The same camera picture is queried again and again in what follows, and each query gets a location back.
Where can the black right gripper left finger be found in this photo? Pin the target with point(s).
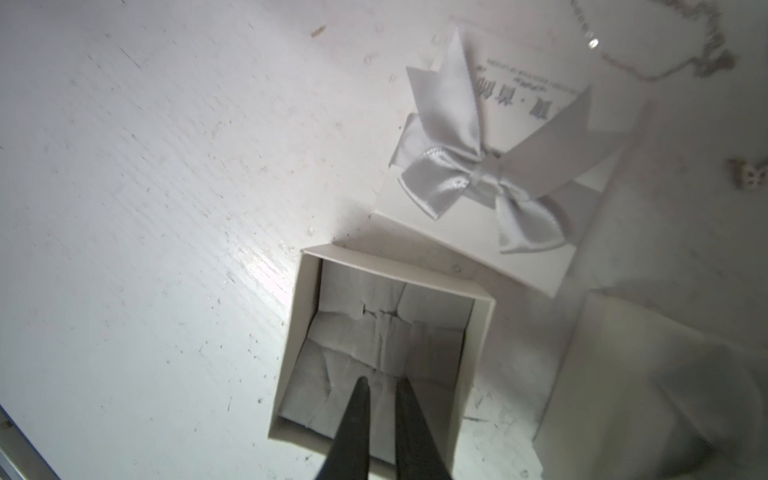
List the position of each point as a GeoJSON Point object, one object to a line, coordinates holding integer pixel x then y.
{"type": "Point", "coordinates": [349, 455]}

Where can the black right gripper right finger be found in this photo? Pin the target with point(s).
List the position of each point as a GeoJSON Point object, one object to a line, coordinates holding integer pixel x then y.
{"type": "Point", "coordinates": [416, 453]}

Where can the white gift box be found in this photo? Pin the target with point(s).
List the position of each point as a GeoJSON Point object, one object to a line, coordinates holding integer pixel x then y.
{"type": "Point", "coordinates": [305, 304]}
{"type": "Point", "coordinates": [641, 396]}

